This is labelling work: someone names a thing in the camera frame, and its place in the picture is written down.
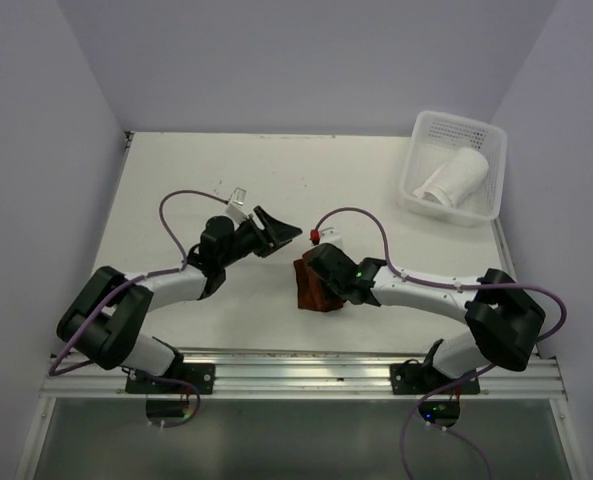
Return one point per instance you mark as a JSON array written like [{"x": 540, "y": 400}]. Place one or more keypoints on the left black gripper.
[{"x": 283, "y": 233}]

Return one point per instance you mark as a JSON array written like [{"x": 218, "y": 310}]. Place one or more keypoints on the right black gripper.
[{"x": 326, "y": 288}]

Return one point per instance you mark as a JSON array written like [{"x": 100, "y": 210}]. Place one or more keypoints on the brown towel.
[{"x": 312, "y": 295}]

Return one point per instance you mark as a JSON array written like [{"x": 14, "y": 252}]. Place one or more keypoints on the white towel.
[{"x": 455, "y": 180}]

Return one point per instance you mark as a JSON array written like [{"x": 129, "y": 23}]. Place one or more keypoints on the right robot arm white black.
[{"x": 503, "y": 321}]

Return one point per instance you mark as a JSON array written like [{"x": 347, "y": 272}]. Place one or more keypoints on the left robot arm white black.
[{"x": 104, "y": 321}]

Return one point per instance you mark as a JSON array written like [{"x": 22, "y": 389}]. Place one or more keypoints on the white plastic basket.
[{"x": 435, "y": 138}]

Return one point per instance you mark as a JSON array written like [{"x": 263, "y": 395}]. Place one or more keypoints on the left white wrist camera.
[{"x": 235, "y": 206}]

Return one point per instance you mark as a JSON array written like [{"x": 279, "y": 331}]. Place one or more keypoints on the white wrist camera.
[
  {"x": 235, "y": 206},
  {"x": 329, "y": 235}
]

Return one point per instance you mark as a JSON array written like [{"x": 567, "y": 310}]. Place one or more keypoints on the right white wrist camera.
[{"x": 329, "y": 235}]

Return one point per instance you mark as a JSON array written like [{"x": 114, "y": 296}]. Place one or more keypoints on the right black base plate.
[{"x": 413, "y": 378}]

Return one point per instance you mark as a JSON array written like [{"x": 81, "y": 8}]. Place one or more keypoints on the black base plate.
[
  {"x": 413, "y": 378},
  {"x": 196, "y": 377}
]

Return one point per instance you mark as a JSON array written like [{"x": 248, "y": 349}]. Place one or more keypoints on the aluminium mounting rail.
[{"x": 331, "y": 376}]

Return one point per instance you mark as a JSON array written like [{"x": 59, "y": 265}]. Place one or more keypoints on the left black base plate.
[{"x": 196, "y": 377}]

